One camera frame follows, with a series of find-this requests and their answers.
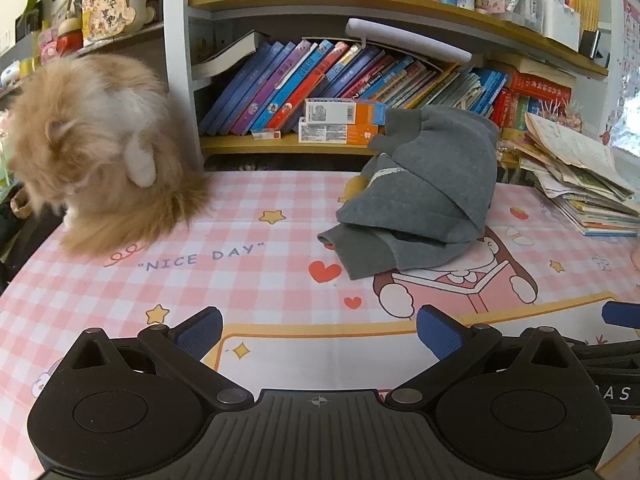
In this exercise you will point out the orange white carton box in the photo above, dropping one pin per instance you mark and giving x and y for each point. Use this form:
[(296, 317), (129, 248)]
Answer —
[(335, 132), (345, 111)]

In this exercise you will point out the grey sweatshirt garment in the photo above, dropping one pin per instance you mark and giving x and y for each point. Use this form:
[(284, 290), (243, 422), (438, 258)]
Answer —
[(430, 185)]

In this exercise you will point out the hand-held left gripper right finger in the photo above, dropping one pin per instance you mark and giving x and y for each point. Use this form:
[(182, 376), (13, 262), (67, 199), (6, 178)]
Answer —
[(440, 336)]

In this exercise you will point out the red jar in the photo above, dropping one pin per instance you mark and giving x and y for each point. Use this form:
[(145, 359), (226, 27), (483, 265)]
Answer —
[(70, 40)]

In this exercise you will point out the small yellow object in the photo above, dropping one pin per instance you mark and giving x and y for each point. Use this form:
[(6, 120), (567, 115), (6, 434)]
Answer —
[(355, 186)]

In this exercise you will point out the stack of papers and booklets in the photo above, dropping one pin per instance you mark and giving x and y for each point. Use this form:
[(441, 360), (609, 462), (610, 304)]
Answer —
[(580, 180)]

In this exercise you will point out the row of colourful books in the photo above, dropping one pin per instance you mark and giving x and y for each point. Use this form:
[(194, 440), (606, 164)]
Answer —
[(280, 85)]

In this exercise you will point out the wall poster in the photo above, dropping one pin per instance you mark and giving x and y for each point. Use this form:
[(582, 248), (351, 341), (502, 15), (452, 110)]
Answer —
[(631, 60)]

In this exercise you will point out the small black device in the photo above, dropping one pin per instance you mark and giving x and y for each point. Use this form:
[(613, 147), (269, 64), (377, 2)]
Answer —
[(590, 44)]

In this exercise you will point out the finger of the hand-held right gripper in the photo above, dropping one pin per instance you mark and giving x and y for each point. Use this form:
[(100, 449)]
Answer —
[(607, 352), (621, 313)]

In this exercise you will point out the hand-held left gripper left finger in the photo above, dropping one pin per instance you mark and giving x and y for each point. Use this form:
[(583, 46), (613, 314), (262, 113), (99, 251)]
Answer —
[(200, 334)]

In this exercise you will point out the white lamp bar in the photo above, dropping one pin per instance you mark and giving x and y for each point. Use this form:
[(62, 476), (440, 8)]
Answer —
[(410, 37)]

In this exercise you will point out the rabbit figure decoration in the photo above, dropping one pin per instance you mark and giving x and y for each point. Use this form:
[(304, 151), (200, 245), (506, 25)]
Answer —
[(112, 0)]

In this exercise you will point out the small white red box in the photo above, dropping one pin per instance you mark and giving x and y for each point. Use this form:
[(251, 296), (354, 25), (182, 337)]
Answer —
[(266, 134)]

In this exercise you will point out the pink checked cartoon tablecloth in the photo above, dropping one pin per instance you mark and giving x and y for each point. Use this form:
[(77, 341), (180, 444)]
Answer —
[(250, 280)]

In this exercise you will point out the fluffy orange white cat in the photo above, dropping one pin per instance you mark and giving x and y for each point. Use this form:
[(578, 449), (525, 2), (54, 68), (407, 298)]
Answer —
[(100, 135)]

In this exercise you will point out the white wooden bookshelf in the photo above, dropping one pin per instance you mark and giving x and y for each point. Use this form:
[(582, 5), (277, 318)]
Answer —
[(177, 85)]

